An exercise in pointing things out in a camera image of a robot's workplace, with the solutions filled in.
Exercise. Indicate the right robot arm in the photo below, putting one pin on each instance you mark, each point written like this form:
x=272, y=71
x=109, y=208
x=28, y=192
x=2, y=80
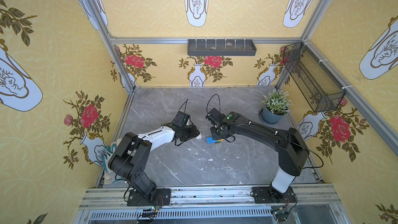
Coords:
x=292, y=150

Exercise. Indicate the blue lego brick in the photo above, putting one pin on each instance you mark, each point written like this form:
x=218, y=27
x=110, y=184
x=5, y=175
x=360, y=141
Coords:
x=210, y=140

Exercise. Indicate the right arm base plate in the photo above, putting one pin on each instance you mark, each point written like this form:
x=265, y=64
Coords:
x=270, y=195

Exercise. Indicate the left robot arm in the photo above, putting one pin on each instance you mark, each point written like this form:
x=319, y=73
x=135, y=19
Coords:
x=131, y=156

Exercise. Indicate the black wire mesh basket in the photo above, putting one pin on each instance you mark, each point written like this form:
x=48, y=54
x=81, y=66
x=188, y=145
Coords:
x=318, y=85

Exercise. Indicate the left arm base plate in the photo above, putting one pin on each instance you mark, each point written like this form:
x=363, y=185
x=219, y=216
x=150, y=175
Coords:
x=160, y=197

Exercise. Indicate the work gloves at wall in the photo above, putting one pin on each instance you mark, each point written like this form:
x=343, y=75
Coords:
x=109, y=175

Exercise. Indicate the potted green plant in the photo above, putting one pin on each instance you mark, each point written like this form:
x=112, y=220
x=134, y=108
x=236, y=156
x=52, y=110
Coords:
x=276, y=104

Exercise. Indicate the grey wall shelf tray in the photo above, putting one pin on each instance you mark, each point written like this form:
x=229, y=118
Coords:
x=221, y=47

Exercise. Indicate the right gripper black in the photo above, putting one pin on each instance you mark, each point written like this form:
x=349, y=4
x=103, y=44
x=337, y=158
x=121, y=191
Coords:
x=218, y=128

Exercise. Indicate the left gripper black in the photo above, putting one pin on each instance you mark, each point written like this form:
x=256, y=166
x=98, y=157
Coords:
x=189, y=131

